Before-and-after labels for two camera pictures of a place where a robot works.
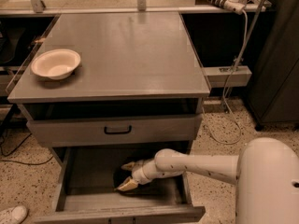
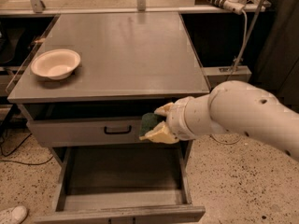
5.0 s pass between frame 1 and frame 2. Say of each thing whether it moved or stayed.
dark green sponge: moved
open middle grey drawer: stayed
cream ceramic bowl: stayed
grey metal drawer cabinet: stayed
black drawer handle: stayed
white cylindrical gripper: moved
